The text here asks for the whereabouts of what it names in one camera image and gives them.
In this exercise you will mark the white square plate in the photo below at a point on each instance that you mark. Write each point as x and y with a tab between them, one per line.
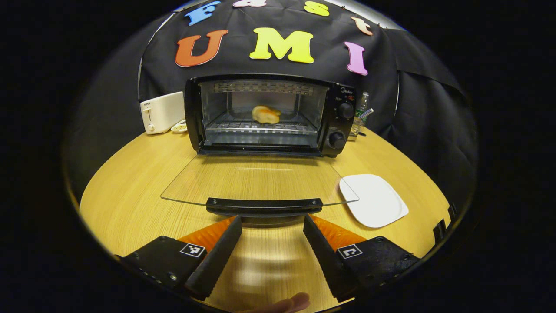
378	202

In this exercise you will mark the golden croissant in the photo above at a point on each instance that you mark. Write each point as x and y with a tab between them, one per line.
266	114

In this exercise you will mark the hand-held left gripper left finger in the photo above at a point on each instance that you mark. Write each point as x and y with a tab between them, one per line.
217	256

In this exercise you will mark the small plate with snacks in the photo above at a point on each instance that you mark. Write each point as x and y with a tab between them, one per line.
179	127

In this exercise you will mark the black backdrop cloth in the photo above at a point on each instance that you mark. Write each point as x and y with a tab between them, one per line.
412	108

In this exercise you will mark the black table edge bracket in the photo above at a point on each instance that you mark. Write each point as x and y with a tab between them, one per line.
439	227

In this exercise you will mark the clear utensil holder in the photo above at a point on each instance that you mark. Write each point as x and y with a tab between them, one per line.
356	128

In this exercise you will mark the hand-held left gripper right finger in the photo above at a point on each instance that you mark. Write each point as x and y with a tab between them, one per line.
325	256

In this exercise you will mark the clear water bottle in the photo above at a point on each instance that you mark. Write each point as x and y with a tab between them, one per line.
362	102

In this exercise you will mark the black electric oven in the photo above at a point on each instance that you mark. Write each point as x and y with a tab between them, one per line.
336	124

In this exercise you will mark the white toaster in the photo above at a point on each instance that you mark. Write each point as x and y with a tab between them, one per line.
163	113

